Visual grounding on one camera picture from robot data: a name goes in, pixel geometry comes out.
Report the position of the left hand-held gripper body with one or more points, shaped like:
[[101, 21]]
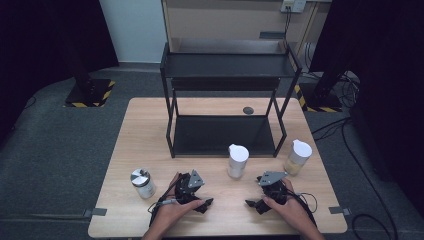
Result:
[[186, 191]]

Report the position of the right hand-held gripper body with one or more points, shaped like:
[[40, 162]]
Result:
[[275, 191]]

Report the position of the white-lidded jar with yellow contents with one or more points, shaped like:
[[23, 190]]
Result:
[[296, 160]]

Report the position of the glass jar with metal lid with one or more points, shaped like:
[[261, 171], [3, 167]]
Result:
[[144, 186]]

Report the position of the white-lidded jar with white contents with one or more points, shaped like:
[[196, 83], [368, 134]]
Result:
[[238, 161]]

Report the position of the black metal shelf rack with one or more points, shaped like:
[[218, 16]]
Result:
[[226, 66]]

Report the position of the person's right hand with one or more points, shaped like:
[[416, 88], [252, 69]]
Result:
[[290, 211]]

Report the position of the person's left hand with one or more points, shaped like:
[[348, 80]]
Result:
[[170, 215]]

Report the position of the grey tape strip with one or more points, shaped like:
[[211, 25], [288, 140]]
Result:
[[338, 210], [96, 212]]

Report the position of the grey round table grommet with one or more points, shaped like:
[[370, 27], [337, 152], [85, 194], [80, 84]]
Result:
[[248, 110]]

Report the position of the black stand with striped base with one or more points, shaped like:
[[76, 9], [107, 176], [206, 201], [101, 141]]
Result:
[[88, 95], [321, 100]]

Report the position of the grey label strip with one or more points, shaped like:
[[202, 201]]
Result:
[[271, 35]]

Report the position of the black curtain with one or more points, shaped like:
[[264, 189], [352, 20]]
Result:
[[40, 40], [390, 83]]

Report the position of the white wall socket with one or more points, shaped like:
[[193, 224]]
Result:
[[293, 5]]

